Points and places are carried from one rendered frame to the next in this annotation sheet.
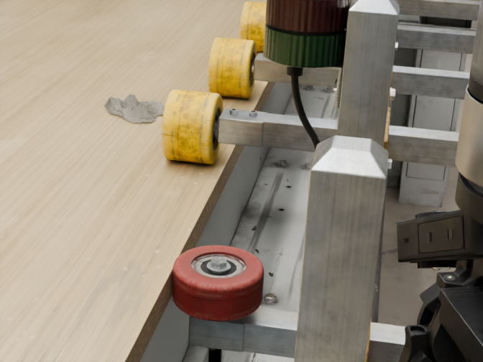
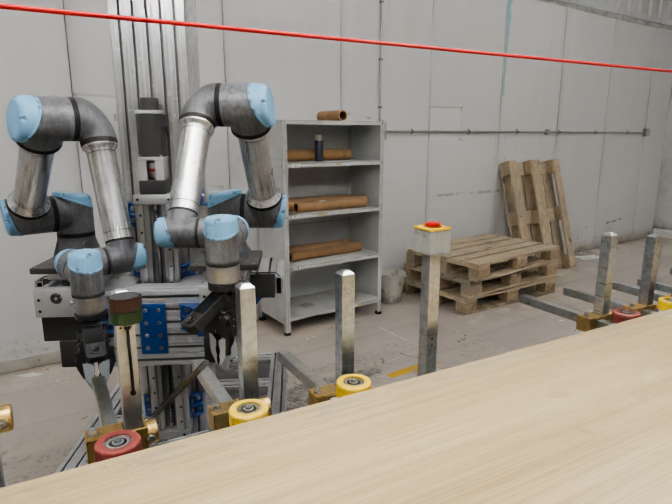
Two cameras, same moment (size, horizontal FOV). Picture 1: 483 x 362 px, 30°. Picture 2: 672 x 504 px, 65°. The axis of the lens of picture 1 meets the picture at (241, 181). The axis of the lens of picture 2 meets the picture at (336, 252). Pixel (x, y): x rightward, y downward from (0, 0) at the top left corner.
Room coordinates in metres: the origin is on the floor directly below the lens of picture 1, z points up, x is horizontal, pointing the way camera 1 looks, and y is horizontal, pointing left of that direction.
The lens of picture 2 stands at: (0.91, 0.95, 1.45)
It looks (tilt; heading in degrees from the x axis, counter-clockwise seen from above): 12 degrees down; 233
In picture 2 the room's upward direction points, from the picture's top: straight up
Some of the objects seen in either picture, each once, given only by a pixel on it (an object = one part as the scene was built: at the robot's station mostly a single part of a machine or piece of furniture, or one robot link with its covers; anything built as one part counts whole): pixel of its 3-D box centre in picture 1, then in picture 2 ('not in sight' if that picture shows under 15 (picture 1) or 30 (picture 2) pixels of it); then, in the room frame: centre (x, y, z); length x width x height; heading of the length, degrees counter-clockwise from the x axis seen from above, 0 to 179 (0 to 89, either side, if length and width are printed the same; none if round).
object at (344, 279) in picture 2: not in sight; (344, 363); (0.15, -0.01, 0.90); 0.03 x 0.03 x 0.48; 81
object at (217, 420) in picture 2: not in sight; (240, 413); (0.42, -0.05, 0.84); 0.13 x 0.06 x 0.05; 171
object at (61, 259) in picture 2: not in sight; (80, 264); (0.62, -0.52, 1.12); 0.11 x 0.11 x 0.08; 4
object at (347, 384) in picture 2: not in sight; (353, 402); (0.20, 0.09, 0.85); 0.08 x 0.08 x 0.11
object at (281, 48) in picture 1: (305, 41); (125, 314); (0.65, -0.04, 1.12); 0.06 x 0.06 x 0.02
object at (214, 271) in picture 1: (216, 316); (120, 466); (0.70, 0.02, 0.85); 0.08 x 0.08 x 0.11
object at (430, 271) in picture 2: not in sight; (428, 333); (-0.11, 0.03, 0.93); 0.05 x 0.04 x 0.45; 171
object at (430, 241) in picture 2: not in sight; (431, 240); (-0.11, 0.03, 1.18); 0.07 x 0.07 x 0.08; 81
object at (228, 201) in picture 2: not in sight; (227, 209); (0.12, -0.69, 1.21); 0.13 x 0.12 x 0.14; 141
